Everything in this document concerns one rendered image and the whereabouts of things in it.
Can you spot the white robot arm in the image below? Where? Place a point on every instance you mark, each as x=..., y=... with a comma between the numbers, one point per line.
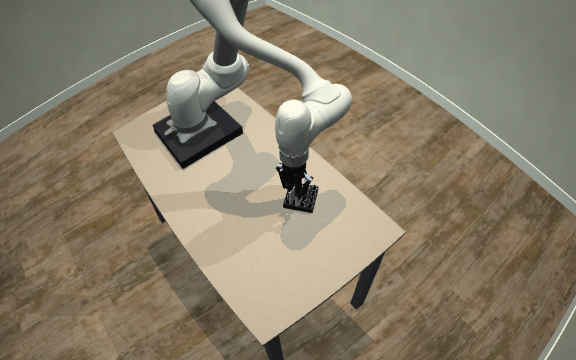
x=189, y=95

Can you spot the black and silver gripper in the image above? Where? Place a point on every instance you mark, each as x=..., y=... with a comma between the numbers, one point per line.
x=288, y=179

